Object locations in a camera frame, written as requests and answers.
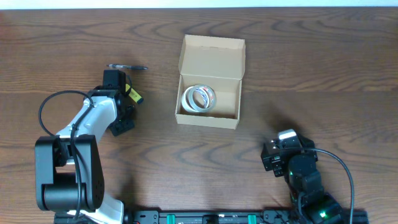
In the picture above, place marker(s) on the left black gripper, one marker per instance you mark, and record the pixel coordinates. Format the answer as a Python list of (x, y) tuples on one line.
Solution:
[(127, 122)]

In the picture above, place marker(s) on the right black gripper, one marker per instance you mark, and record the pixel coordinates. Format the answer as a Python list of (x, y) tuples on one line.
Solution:
[(272, 162)]

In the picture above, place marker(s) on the yellow highlighter marker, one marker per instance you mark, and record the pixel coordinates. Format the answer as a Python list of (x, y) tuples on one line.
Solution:
[(133, 94)]

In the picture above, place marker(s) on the white masking tape roll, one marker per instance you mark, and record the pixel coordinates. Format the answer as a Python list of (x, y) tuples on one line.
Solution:
[(185, 102)]

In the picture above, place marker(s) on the clear adhesive tape roll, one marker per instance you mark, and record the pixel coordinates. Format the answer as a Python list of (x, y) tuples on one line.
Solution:
[(207, 94)]

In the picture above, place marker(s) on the brown cardboard box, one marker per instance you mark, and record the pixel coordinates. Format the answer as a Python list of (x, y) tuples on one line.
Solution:
[(219, 63)]

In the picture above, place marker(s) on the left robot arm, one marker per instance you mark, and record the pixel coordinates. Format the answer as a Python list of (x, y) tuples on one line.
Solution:
[(69, 177)]

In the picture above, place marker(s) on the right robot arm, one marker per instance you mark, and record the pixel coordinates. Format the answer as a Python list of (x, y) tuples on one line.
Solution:
[(296, 163)]

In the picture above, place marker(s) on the black ballpoint pen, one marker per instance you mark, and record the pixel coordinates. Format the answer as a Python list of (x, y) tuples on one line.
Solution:
[(130, 67)]

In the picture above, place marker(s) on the black mounting rail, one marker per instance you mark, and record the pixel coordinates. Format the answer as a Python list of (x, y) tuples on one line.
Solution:
[(155, 217)]

